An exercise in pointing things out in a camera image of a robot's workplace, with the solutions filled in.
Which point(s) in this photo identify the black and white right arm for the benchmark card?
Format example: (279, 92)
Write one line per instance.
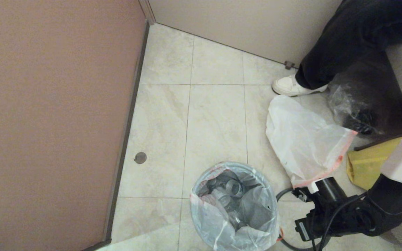
(389, 198)

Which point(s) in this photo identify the translucent red-print trash bag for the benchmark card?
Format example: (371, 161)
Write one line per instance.
(222, 216)

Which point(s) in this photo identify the grey door frame post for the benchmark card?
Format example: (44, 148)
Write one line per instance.
(147, 8)

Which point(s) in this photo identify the round metal floor door stop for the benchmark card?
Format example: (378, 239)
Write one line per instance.
(140, 158)

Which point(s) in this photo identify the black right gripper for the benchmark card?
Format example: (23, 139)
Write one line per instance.
(314, 223)

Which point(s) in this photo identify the clear plastic bag dark contents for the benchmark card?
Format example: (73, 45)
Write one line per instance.
(347, 101)

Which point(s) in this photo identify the person's leg in black trousers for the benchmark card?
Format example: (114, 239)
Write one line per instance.
(344, 42)

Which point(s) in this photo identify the small metal door bracket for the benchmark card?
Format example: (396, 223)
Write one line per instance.
(289, 64)

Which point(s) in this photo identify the yellow bag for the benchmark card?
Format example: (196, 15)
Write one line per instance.
(365, 167)

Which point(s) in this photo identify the white sneaker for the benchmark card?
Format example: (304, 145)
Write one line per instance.
(291, 86)

